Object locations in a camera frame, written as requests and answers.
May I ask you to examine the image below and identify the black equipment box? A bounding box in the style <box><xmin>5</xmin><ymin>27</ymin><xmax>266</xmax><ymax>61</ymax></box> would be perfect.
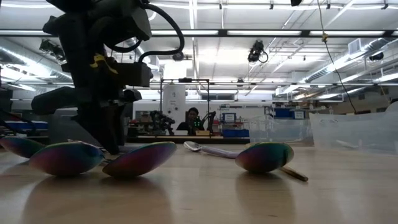
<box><xmin>0</xmin><ymin>88</ymin><xmax>14</xmax><ymax>116</ymax></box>

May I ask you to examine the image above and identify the clear plastic bin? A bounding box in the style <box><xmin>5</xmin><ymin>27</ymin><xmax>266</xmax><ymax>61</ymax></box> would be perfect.
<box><xmin>308</xmin><ymin>101</ymin><xmax>398</xmax><ymax>156</ymax></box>
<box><xmin>248</xmin><ymin>114</ymin><xmax>313</xmax><ymax>146</ymax></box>

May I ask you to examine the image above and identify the black ceiling camera cluster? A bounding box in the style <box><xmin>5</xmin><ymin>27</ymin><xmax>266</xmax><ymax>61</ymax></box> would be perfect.
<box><xmin>39</xmin><ymin>39</ymin><xmax>68</xmax><ymax>65</ymax></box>

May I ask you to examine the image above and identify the person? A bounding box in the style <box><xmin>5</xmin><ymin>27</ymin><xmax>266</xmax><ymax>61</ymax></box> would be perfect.
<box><xmin>177</xmin><ymin>107</ymin><xmax>206</xmax><ymax>136</ymax></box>

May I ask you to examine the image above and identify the black cable yellow tag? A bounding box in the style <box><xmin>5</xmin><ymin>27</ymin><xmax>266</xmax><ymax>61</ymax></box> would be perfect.
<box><xmin>316</xmin><ymin>0</ymin><xmax>358</xmax><ymax>113</ymax></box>

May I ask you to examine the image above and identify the smoked grey plastic bin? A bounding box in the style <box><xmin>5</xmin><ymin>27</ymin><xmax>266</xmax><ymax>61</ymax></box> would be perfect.
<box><xmin>48</xmin><ymin>107</ymin><xmax>131</xmax><ymax>146</ymax></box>

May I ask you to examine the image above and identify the blue storage bin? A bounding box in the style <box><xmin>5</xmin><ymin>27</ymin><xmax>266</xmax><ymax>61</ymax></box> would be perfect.
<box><xmin>4</xmin><ymin>120</ymin><xmax>49</xmax><ymax>131</ymax></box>
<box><xmin>274</xmin><ymin>107</ymin><xmax>295</xmax><ymax>119</ymax></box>
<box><xmin>221</xmin><ymin>128</ymin><xmax>250</xmax><ymax>138</ymax></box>

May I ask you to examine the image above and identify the distant workbench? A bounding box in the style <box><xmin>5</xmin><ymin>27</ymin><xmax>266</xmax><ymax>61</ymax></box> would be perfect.
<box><xmin>127</xmin><ymin>134</ymin><xmax>249</xmax><ymax>144</ymax></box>

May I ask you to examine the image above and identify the black overhead camera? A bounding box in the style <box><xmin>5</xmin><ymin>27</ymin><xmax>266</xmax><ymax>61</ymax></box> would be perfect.
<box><xmin>248</xmin><ymin>39</ymin><xmax>269</xmax><ymax>64</ymax></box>

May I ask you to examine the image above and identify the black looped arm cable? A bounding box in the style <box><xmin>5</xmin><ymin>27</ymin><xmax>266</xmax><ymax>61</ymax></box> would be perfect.
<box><xmin>104</xmin><ymin>2</ymin><xmax>186</xmax><ymax>63</ymax></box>

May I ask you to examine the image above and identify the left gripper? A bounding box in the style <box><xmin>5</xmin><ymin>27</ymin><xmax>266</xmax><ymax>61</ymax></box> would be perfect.
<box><xmin>30</xmin><ymin>73</ymin><xmax>142</xmax><ymax>156</ymax></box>

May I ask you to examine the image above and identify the white column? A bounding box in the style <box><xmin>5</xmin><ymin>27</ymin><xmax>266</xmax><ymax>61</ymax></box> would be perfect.
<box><xmin>161</xmin><ymin>83</ymin><xmax>187</xmax><ymax>136</ymax></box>

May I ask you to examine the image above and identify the black station frame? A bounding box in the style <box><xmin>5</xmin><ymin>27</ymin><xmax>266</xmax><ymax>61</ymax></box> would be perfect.
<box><xmin>159</xmin><ymin>77</ymin><xmax>211</xmax><ymax>137</ymax></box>

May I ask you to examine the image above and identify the overhead led light bar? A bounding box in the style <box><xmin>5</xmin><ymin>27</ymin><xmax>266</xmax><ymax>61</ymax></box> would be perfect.
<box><xmin>0</xmin><ymin>29</ymin><xmax>398</xmax><ymax>39</ymax></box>

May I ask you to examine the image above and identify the iridescent rainbow spoon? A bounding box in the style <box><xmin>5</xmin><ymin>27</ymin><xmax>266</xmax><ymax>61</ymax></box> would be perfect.
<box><xmin>102</xmin><ymin>141</ymin><xmax>178</xmax><ymax>179</ymax></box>
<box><xmin>0</xmin><ymin>136</ymin><xmax>46</xmax><ymax>159</ymax></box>
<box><xmin>235</xmin><ymin>142</ymin><xmax>295</xmax><ymax>174</ymax></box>
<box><xmin>28</xmin><ymin>141</ymin><xmax>106</xmax><ymax>177</ymax></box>

